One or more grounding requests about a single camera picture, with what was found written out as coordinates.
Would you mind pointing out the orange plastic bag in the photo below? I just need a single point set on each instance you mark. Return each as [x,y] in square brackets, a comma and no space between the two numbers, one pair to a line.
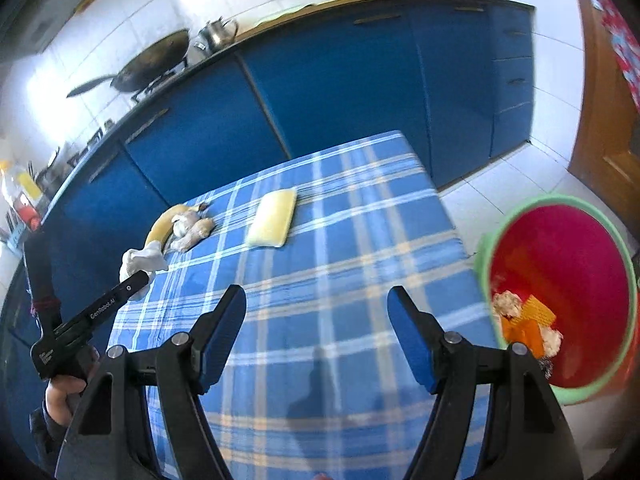
[526,332]

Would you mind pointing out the wooden door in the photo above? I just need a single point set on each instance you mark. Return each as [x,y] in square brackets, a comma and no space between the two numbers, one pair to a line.
[602,159]

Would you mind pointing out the blue kitchen cabinets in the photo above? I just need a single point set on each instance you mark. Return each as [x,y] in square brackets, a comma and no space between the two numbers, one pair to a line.
[454,77]

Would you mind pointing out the white tissue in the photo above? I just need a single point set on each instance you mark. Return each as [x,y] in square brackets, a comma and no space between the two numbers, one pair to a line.
[149,259]

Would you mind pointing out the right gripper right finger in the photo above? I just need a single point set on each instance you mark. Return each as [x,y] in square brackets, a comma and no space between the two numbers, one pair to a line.
[420,338]

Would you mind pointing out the cooking oil bottle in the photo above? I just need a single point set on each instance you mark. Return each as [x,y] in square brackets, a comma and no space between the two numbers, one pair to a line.
[21,192]

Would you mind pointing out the steel kettle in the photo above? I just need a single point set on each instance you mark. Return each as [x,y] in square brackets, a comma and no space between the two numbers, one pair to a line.
[217,35]

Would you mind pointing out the red bucket green rim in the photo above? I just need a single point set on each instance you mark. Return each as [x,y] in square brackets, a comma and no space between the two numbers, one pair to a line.
[567,254]

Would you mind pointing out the steel wool scrubber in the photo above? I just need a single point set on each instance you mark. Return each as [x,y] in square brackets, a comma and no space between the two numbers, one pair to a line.
[546,367]

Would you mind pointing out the blue plaid tablecloth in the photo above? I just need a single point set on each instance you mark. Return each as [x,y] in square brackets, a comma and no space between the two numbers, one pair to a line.
[316,382]

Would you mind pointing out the left hand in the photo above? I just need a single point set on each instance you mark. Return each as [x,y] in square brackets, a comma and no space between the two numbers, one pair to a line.
[61,388]

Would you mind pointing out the cream paper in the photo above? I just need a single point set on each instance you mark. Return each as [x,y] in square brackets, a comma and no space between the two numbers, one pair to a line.
[507,304]

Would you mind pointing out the yellow white sponge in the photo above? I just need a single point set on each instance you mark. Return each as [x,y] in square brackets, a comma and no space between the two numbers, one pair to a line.
[272,219]

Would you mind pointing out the red floral cloth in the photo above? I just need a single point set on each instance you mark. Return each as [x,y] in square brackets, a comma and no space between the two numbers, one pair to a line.
[625,46]

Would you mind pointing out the ginger root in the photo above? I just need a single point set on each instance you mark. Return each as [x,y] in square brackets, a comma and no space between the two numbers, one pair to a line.
[194,235]

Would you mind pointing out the garlic bulb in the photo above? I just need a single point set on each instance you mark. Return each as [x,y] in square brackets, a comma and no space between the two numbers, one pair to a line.
[182,223]

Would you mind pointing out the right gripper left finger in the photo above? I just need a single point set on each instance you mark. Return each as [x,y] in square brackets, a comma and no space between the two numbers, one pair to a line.
[213,336]

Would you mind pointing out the yellow banana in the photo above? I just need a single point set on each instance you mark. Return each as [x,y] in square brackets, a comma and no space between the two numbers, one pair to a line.
[162,227]

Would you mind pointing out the yellow foam fruit net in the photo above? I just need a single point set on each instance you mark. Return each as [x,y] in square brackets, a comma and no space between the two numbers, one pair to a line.
[535,310]

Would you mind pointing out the black wok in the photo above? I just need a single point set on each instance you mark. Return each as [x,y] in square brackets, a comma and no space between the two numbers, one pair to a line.
[147,66]

